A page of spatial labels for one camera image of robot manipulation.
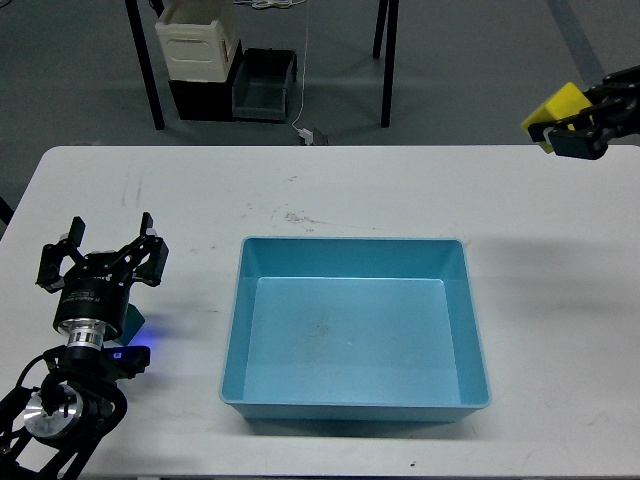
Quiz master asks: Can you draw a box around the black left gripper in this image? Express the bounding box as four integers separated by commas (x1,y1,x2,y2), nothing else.
36,212,169,338

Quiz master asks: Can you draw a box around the green block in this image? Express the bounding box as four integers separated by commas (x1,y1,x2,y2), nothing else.
117,303,145,346

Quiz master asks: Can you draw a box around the light blue plastic box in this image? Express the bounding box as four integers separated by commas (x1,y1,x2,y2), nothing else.
220,237,491,423

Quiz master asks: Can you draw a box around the white hanging cable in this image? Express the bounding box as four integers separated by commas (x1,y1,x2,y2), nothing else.
291,0,309,132

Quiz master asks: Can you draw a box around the grey open bin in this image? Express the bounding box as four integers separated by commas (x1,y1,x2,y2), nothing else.
232,48,297,123

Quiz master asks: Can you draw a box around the black storage box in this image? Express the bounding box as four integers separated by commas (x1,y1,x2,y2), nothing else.
168,43,244,122

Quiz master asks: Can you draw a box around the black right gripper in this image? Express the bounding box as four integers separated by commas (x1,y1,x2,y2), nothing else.
528,66,640,160

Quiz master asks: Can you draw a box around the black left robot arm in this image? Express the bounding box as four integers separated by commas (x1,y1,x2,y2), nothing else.
1,213,169,479

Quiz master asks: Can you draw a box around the yellow block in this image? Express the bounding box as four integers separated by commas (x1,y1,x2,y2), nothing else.
521,82,593,135

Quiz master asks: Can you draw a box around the white power adapter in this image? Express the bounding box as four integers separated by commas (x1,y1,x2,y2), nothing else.
298,128,313,146

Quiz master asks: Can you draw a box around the black table leg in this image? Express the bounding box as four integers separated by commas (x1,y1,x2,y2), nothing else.
124,0,165,131
372,0,400,128

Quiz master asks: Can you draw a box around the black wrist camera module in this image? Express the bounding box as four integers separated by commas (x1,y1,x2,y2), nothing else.
103,346,151,380

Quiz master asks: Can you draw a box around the black table leg right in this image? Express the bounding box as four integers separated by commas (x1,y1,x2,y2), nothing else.
372,0,400,128

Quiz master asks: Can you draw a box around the black table leg left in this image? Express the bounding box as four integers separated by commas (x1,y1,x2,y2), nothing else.
124,0,165,131

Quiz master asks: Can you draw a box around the white cable bundle on floor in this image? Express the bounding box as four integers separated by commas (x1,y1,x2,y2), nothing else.
234,0,306,11

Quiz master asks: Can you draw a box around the cream plastic crate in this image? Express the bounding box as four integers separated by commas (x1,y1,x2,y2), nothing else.
155,1,240,83

